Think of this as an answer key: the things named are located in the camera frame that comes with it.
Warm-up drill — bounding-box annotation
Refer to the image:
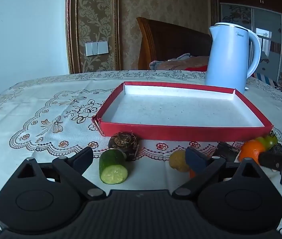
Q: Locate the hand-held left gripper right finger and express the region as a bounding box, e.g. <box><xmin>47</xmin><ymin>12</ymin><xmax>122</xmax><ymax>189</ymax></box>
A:
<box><xmin>172</xmin><ymin>147</ymin><xmax>261</xmax><ymax>200</ymax></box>

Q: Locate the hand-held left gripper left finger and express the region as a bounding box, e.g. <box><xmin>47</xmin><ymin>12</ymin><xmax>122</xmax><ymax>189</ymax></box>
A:
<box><xmin>17</xmin><ymin>146</ymin><xmax>106</xmax><ymax>201</ymax></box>

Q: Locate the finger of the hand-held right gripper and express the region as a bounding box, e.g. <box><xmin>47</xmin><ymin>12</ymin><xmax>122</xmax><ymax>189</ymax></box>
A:
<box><xmin>259</xmin><ymin>152</ymin><xmax>282</xmax><ymax>186</ymax></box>

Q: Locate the notched dark eggplant piece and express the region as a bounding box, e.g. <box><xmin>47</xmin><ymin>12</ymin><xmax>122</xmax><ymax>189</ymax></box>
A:
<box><xmin>268</xmin><ymin>143</ymin><xmax>282</xmax><ymax>156</ymax></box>

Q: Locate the small tan potato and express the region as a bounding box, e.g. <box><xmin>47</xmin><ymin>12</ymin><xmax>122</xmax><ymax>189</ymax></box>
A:
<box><xmin>169</xmin><ymin>149</ymin><xmax>190</xmax><ymax>173</ymax></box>

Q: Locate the green tomato with stem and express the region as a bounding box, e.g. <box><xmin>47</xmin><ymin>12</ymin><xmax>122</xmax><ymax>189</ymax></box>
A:
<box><xmin>256</xmin><ymin>132</ymin><xmax>278</xmax><ymax>152</ymax></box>

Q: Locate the orange mandarin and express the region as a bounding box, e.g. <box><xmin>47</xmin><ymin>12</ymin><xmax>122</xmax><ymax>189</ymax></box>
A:
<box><xmin>238</xmin><ymin>139</ymin><xmax>266</xmax><ymax>166</ymax></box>

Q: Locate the green cucumber piece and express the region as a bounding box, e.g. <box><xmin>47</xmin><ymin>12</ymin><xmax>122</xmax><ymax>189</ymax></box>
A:
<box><xmin>99</xmin><ymin>148</ymin><xmax>129</xmax><ymax>185</ymax></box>

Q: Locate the dark mushroom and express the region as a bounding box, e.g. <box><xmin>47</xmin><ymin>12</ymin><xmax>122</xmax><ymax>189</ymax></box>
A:
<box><xmin>108</xmin><ymin>132</ymin><xmax>139</xmax><ymax>161</ymax></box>

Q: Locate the red cardboard tray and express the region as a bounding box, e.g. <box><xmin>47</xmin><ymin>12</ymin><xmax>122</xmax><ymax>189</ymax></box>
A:
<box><xmin>92</xmin><ymin>81</ymin><xmax>273</xmax><ymax>142</ymax></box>

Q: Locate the floral lace tablecloth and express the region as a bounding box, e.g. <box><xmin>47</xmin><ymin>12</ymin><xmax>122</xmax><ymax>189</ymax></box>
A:
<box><xmin>0</xmin><ymin>70</ymin><xmax>282</xmax><ymax>239</ymax></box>

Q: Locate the brown plush blanket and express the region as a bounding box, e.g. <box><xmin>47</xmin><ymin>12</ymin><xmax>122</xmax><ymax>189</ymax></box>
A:
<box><xmin>149</xmin><ymin>53</ymin><xmax>209</xmax><ymax>72</ymax></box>

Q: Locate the white electric kettle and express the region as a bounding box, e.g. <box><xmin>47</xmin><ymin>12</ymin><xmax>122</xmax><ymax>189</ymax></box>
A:
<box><xmin>204</xmin><ymin>22</ymin><xmax>261</xmax><ymax>94</ymax></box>

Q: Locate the wooden chair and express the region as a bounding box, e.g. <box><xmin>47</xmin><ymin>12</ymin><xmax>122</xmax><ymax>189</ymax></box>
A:
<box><xmin>136</xmin><ymin>17</ymin><xmax>212</xmax><ymax>70</ymax></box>

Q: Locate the floral sliding door wardrobe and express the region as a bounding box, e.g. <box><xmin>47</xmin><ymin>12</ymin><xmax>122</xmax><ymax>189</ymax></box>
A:
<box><xmin>217</xmin><ymin>0</ymin><xmax>282</xmax><ymax>87</ymax></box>

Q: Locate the white light switch panel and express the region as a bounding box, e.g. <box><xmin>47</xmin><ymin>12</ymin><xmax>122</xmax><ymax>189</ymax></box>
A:
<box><xmin>85</xmin><ymin>40</ymin><xmax>109</xmax><ymax>56</ymax></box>

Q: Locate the gold wall moulding frame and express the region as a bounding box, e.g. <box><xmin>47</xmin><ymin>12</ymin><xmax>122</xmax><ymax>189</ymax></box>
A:
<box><xmin>66</xmin><ymin>0</ymin><xmax>121</xmax><ymax>74</ymax></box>

